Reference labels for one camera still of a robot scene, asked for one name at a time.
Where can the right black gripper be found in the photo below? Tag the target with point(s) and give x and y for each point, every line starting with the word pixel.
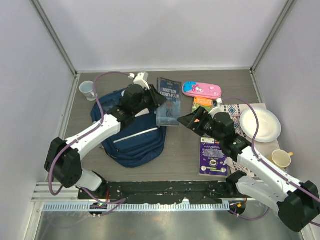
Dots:
pixel 189 120

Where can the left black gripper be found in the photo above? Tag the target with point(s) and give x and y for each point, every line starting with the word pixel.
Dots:
pixel 157 99

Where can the dark blue 1984 book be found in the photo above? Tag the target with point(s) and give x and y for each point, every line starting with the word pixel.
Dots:
pixel 168 113

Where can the navy blue student backpack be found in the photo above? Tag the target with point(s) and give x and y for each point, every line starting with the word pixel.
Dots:
pixel 139 143

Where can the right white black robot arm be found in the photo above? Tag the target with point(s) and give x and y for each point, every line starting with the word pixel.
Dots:
pixel 296 203

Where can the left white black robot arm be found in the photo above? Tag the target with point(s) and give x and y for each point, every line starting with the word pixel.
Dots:
pixel 64 159

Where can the orange green treehouse book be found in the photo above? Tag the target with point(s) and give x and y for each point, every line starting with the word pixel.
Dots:
pixel 202 102

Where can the pink cartoon pencil case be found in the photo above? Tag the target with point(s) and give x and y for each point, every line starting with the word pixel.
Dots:
pixel 203 90

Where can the purple paperback book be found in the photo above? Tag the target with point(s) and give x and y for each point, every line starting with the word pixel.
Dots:
pixel 212 161

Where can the light blue footed cup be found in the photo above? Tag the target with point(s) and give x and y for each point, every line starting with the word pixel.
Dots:
pixel 86 88

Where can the white shallow bowl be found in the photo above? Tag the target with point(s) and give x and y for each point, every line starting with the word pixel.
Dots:
pixel 269 125

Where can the patterned beige placemat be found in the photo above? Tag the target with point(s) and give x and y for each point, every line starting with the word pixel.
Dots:
pixel 235 111

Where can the cream yellow mug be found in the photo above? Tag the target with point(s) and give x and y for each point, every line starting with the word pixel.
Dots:
pixel 281 158

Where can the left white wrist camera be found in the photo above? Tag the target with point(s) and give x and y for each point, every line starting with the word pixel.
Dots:
pixel 141 79

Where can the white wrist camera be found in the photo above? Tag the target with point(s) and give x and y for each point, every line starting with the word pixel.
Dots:
pixel 217 103
pixel 141 79

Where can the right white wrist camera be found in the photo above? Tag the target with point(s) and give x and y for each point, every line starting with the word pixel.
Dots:
pixel 217 103

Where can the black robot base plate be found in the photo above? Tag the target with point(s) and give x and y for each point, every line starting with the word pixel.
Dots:
pixel 168 192

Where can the white slotted cable duct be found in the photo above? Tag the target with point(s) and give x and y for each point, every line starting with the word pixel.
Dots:
pixel 91 206

